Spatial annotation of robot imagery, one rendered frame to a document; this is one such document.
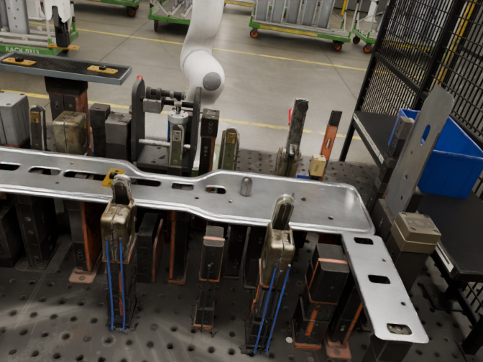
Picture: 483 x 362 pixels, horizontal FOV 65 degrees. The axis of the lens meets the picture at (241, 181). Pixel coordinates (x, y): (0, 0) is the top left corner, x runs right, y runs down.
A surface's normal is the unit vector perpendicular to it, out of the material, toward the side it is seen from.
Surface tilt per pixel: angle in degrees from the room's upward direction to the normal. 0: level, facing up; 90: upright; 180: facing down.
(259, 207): 0
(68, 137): 90
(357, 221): 0
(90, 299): 0
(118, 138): 90
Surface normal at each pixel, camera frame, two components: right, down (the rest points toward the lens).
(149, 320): 0.14, -0.84
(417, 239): 0.00, 0.51
